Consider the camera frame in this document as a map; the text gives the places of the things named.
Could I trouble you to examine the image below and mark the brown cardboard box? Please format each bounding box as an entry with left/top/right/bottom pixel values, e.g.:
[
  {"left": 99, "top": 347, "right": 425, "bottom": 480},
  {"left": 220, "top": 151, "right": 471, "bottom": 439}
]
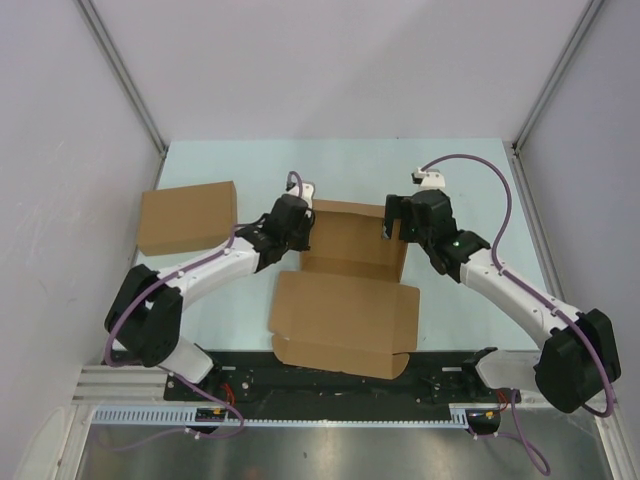
[
  {"left": 268, "top": 200, "right": 420, "bottom": 380},
  {"left": 137, "top": 181, "right": 237, "bottom": 256}
]

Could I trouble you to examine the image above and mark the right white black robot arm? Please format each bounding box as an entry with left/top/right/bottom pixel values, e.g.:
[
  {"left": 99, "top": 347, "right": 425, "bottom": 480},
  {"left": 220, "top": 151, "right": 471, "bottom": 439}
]
[{"left": 383, "top": 190, "right": 621, "bottom": 418}]

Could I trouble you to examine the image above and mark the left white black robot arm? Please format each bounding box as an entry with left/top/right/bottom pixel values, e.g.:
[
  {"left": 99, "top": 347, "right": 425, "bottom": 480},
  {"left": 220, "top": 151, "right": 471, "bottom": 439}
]
[{"left": 104, "top": 187, "right": 315, "bottom": 400}]

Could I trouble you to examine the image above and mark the folded brown cardboard box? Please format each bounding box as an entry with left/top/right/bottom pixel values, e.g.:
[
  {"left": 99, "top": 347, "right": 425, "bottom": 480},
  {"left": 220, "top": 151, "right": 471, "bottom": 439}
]
[{"left": 137, "top": 181, "right": 237, "bottom": 256}]

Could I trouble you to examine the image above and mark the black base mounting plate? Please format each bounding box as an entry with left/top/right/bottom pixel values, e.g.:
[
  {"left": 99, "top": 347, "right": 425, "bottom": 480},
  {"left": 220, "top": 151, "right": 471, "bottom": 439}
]
[{"left": 99, "top": 349, "right": 586, "bottom": 407}]

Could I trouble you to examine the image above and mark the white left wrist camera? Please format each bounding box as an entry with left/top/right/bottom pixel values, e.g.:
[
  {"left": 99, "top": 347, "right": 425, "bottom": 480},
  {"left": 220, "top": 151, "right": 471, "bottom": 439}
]
[{"left": 285, "top": 171, "right": 315, "bottom": 208}]

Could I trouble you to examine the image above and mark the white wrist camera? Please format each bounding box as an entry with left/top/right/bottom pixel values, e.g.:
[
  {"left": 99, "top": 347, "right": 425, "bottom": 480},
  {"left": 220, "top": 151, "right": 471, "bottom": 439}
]
[
  {"left": 411, "top": 168, "right": 446, "bottom": 191},
  {"left": 285, "top": 171, "right": 315, "bottom": 208}
]

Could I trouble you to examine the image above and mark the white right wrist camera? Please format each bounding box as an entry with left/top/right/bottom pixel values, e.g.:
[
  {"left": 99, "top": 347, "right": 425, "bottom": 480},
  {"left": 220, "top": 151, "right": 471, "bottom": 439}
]
[{"left": 411, "top": 168, "right": 446, "bottom": 191}]

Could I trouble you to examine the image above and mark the grey slotted cable duct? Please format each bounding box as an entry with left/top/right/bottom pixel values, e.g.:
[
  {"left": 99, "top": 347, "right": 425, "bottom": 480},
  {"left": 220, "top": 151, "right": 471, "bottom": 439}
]
[{"left": 93, "top": 404, "right": 501, "bottom": 429}]

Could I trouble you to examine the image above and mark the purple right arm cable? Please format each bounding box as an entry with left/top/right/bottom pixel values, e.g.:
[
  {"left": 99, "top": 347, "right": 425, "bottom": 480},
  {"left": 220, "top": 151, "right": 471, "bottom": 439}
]
[{"left": 419, "top": 153, "right": 617, "bottom": 476}]

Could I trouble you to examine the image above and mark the right aluminium corner post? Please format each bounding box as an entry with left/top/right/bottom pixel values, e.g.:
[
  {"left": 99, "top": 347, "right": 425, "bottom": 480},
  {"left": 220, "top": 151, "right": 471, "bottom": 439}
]
[{"left": 511, "top": 0, "right": 609, "bottom": 154}]

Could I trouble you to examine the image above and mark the aluminium corner post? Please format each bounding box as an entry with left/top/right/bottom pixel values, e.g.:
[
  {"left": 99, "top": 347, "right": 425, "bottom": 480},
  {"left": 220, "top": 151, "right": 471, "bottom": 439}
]
[
  {"left": 511, "top": 0, "right": 609, "bottom": 154},
  {"left": 73, "top": 0, "right": 168, "bottom": 159}
]

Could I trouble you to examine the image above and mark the left aluminium corner post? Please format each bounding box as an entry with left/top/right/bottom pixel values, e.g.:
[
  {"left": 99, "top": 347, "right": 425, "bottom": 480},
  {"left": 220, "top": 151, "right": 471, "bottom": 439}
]
[{"left": 73, "top": 0, "right": 168, "bottom": 159}]

